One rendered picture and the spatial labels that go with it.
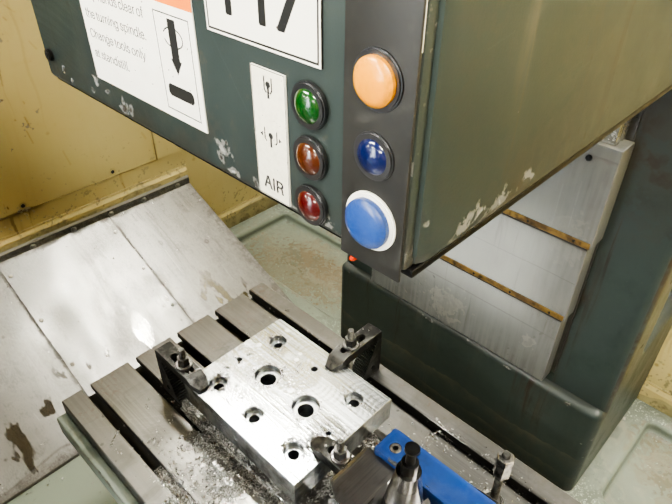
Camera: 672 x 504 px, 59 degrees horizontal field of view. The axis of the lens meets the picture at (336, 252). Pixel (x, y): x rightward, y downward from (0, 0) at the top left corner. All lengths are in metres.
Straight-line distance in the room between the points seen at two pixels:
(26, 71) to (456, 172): 1.40
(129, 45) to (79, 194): 1.32
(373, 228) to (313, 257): 1.70
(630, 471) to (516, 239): 0.71
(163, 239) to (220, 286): 0.22
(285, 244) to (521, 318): 1.09
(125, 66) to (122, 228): 1.34
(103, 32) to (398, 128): 0.29
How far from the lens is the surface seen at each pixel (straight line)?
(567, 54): 0.39
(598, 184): 0.99
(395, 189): 0.31
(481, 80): 0.31
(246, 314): 1.34
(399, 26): 0.28
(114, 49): 0.51
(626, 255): 1.08
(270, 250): 2.06
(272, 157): 0.37
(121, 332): 1.64
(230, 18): 0.37
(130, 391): 1.24
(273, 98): 0.35
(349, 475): 0.70
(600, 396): 1.27
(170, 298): 1.70
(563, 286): 1.10
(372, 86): 0.28
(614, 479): 1.57
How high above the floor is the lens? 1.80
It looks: 37 degrees down
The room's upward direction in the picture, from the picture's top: 1 degrees clockwise
